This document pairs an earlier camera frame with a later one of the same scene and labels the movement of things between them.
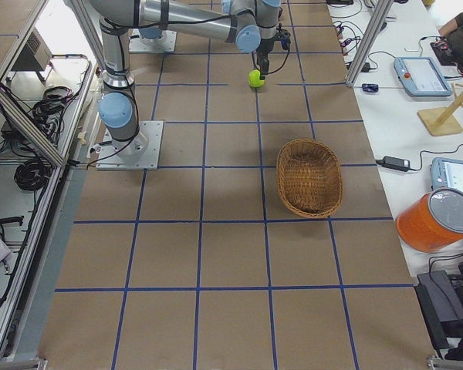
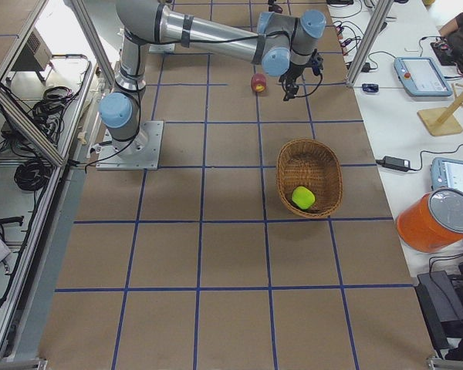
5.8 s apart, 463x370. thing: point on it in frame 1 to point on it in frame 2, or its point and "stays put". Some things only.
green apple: (254, 79) to (302, 197)
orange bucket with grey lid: (433, 220) stays put
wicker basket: (309, 177) stays put
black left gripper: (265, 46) to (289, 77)
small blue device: (370, 87) stays put
